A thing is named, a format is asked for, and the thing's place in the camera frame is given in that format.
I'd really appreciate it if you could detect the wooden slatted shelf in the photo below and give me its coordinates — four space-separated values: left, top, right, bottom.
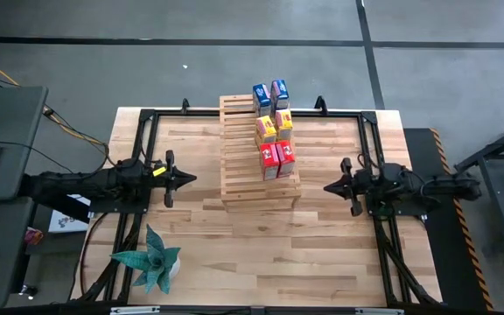
219 94 303 214

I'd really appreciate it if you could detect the green artificial plant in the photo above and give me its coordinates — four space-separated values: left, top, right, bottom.
110 223 182 295

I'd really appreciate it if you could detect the grey metal cart frame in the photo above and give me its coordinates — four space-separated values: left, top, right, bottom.
452 114 504 255

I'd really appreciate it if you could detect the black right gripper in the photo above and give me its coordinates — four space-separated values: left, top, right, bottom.
323 157 372 218

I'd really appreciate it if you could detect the yellow Corn Pops cereal box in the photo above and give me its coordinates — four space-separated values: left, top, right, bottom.
255 115 278 148
275 108 295 142

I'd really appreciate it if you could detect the black cable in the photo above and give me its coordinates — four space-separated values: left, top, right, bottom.
0 139 76 175
44 104 109 170

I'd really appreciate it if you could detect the white printed card box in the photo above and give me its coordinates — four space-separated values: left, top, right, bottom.
48 194 92 235

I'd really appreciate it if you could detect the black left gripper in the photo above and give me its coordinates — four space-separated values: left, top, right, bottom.
150 150 198 209

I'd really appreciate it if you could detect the black aluminium frame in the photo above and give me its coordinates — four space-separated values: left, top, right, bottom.
71 95 444 308

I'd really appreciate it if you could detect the blue Frosted Flakes cereal box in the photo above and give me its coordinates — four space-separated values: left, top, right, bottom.
252 82 273 118
269 79 291 111

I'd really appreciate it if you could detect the silver metal bracket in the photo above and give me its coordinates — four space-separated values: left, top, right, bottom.
354 307 405 315
109 305 161 315

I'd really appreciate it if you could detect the black mat with hazard stripe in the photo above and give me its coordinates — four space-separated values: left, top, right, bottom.
402 127 496 312

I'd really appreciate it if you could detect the red Froot Loops cereal box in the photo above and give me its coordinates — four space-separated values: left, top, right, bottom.
259 142 281 182
276 139 297 179

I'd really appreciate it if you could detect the white plant pot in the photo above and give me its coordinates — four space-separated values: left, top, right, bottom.
166 257 182 281

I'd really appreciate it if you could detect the grey desk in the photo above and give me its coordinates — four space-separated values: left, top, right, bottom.
0 196 34 310
0 85 50 203

